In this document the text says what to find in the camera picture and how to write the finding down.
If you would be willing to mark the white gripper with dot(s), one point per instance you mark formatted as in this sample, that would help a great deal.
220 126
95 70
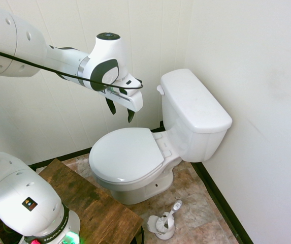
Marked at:
128 95

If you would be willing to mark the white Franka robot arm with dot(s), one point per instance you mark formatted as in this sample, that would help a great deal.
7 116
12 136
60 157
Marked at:
20 50

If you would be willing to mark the white toilet seat lid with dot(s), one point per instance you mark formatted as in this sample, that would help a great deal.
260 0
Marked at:
125 155

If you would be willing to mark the white toilet flush lever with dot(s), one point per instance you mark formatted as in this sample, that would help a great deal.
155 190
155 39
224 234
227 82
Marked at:
160 89

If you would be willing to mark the white toilet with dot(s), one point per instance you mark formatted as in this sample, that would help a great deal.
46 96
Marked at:
170 142

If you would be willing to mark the white toilet tank lid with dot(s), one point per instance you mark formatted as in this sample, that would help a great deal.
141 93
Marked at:
194 99

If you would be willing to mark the white toilet brush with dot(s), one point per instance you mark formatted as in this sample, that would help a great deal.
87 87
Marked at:
170 216

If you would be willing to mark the white toilet brush holder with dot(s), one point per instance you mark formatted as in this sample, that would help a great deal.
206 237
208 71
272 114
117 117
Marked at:
161 227

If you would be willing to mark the brown wooden table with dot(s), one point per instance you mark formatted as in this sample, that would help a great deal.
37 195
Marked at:
92 200

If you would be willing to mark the black baseboard trim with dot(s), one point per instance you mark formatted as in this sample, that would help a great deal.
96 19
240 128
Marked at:
219 198

